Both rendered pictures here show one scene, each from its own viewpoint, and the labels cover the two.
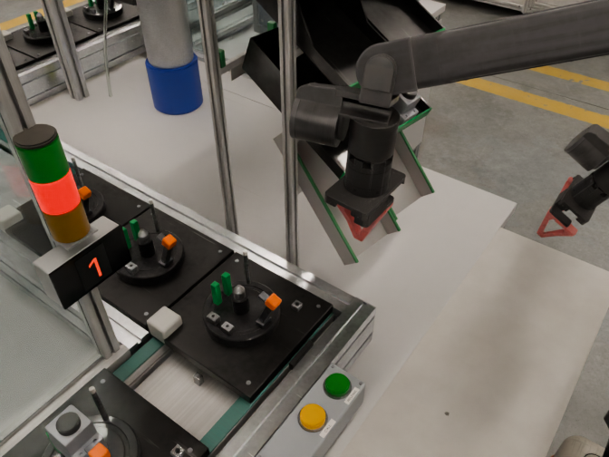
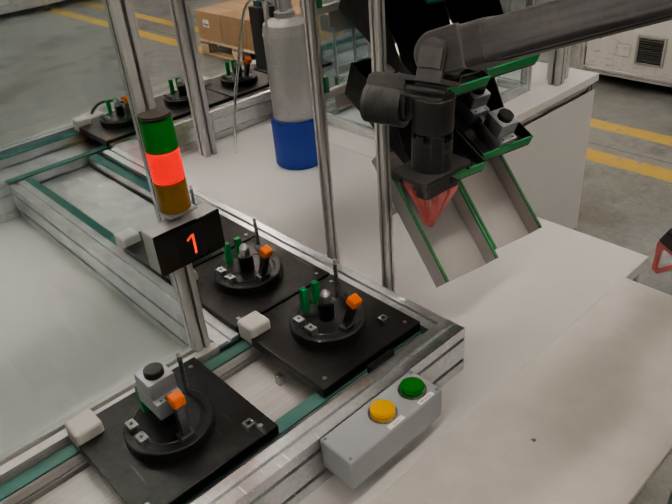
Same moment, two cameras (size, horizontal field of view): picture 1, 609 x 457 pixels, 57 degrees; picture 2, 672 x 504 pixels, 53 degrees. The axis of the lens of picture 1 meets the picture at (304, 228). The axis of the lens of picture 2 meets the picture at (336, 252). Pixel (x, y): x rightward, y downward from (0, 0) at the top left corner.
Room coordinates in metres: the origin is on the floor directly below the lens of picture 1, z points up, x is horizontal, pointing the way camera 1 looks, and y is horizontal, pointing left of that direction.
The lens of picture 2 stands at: (-0.30, -0.14, 1.74)
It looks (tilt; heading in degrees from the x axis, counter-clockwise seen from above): 32 degrees down; 13
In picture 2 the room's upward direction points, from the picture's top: 5 degrees counter-clockwise
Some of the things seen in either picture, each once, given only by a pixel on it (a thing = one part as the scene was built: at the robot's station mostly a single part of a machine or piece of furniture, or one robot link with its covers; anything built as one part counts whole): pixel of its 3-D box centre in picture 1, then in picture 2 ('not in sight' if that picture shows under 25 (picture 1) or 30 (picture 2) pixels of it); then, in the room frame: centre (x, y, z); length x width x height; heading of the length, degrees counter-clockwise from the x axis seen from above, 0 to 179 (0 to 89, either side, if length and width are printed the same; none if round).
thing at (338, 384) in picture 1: (337, 385); (412, 388); (0.51, -0.05, 0.96); 0.04 x 0.04 x 0.02
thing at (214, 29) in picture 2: not in sight; (269, 30); (5.86, 1.77, 0.20); 1.20 x 0.80 x 0.41; 54
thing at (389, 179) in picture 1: (367, 172); (431, 153); (0.58, -0.08, 1.35); 0.10 x 0.07 x 0.07; 143
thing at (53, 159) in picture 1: (43, 155); (158, 133); (0.57, 0.32, 1.38); 0.05 x 0.05 x 0.05
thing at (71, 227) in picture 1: (66, 217); (172, 193); (0.57, 0.32, 1.28); 0.05 x 0.05 x 0.05
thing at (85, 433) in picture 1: (70, 431); (154, 382); (0.38, 0.32, 1.06); 0.08 x 0.04 x 0.07; 54
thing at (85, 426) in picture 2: not in sight; (85, 430); (0.36, 0.45, 0.97); 0.05 x 0.05 x 0.04; 54
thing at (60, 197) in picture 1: (54, 188); (165, 163); (0.57, 0.32, 1.33); 0.05 x 0.05 x 0.05
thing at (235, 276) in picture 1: (239, 300); (325, 306); (0.65, 0.12, 1.01); 0.24 x 0.24 x 0.13; 54
